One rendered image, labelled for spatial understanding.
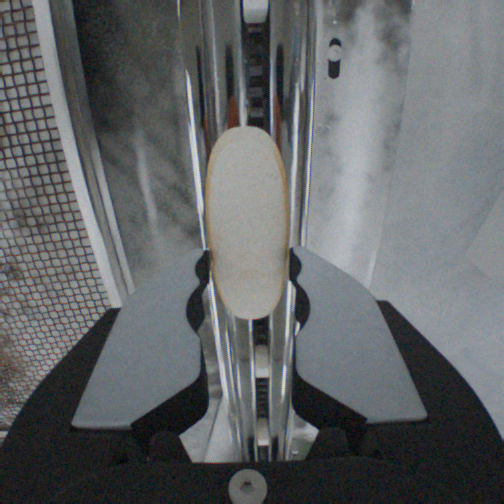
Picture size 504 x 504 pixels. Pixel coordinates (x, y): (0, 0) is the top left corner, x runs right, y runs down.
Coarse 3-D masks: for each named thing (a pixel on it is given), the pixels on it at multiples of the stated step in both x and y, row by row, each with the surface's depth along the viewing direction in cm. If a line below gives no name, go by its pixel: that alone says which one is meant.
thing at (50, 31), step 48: (0, 0) 10; (48, 0) 10; (48, 48) 12; (0, 192) 15; (96, 192) 16; (0, 240) 16; (96, 240) 17; (96, 288) 19; (0, 336) 19; (48, 336) 20; (0, 432) 24
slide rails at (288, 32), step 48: (288, 0) 14; (240, 48) 15; (288, 48) 15; (240, 96) 17; (288, 96) 17; (288, 144) 18; (288, 192) 20; (288, 288) 24; (240, 336) 27; (288, 336) 27; (240, 384) 30; (288, 384) 30; (240, 432) 35
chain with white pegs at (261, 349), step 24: (264, 0) 13; (264, 24) 16; (264, 48) 16; (264, 72) 17; (264, 96) 18; (264, 336) 28; (264, 360) 27; (264, 384) 32; (264, 408) 34; (264, 432) 34; (264, 456) 41
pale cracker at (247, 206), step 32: (256, 128) 11; (224, 160) 11; (256, 160) 11; (224, 192) 12; (256, 192) 12; (224, 224) 12; (256, 224) 12; (288, 224) 13; (224, 256) 13; (256, 256) 13; (224, 288) 14; (256, 288) 14
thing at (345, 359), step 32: (320, 288) 9; (352, 288) 9; (320, 320) 8; (352, 320) 8; (384, 320) 8; (320, 352) 7; (352, 352) 7; (384, 352) 7; (320, 384) 6; (352, 384) 6; (384, 384) 6; (320, 416) 6; (352, 416) 5; (384, 416) 5; (416, 416) 5; (352, 448) 6
